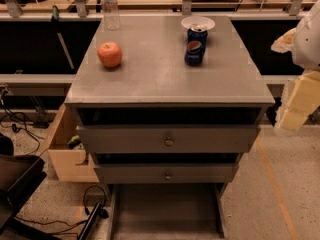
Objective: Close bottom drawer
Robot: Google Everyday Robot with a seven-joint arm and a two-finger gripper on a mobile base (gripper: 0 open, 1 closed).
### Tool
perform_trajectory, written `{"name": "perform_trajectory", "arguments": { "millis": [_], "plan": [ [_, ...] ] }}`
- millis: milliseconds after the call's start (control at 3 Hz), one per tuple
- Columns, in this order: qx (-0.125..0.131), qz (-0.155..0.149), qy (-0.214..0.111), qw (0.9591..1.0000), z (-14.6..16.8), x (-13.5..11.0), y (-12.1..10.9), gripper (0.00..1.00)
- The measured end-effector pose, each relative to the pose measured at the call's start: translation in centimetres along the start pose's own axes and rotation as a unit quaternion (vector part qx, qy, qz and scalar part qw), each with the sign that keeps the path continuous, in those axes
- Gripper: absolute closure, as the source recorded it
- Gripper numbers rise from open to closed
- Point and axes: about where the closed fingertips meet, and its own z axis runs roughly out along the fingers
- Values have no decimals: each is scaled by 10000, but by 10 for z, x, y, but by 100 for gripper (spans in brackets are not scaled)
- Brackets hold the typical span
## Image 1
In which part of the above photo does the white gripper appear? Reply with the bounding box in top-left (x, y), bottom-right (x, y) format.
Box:
top-left (271, 28), bottom-right (320, 131)

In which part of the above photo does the grey bottom drawer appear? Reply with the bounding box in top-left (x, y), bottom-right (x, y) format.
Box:
top-left (107, 184), bottom-right (229, 240)

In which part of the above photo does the grey drawer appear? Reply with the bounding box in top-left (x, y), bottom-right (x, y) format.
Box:
top-left (107, 184), bottom-right (229, 240)
top-left (77, 125), bottom-right (260, 154)
top-left (94, 163), bottom-right (239, 184)

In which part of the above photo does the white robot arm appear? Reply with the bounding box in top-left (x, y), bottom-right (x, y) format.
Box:
top-left (271, 1), bottom-right (320, 132)

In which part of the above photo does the grey drawer cabinet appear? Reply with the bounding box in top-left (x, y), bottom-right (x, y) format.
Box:
top-left (64, 14), bottom-right (276, 240)

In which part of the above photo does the grey top drawer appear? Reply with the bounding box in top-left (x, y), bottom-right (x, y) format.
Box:
top-left (77, 125), bottom-right (260, 154)

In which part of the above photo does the grey middle drawer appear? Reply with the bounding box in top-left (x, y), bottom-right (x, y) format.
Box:
top-left (94, 163), bottom-right (239, 184)

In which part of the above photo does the blue pepsi can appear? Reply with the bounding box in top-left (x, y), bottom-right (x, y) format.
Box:
top-left (184, 24), bottom-right (208, 66)

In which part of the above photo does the white bowl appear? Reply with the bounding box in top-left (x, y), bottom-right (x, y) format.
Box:
top-left (181, 16), bottom-right (215, 31)

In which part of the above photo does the red apple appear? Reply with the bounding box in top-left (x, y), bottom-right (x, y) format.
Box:
top-left (97, 42), bottom-right (122, 68)

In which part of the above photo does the clear plastic water bottle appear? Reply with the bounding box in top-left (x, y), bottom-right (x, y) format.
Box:
top-left (99, 0), bottom-right (120, 30)

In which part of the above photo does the green object in box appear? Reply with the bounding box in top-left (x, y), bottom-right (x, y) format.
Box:
top-left (67, 135), bottom-right (83, 150)

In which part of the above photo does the light wooden box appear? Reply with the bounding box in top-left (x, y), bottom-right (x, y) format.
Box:
top-left (38, 104), bottom-right (98, 183)

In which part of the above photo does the black bar on floor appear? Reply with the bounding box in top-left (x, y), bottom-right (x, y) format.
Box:
top-left (77, 203), bottom-right (102, 240)

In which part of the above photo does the black chair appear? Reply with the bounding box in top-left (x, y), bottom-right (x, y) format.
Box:
top-left (0, 134), bottom-right (60, 240)

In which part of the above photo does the black headphone cable loop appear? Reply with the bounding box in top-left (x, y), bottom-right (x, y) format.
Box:
top-left (82, 184), bottom-right (110, 219)

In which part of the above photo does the black floor cable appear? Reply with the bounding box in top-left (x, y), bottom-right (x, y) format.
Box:
top-left (0, 93), bottom-right (46, 156)

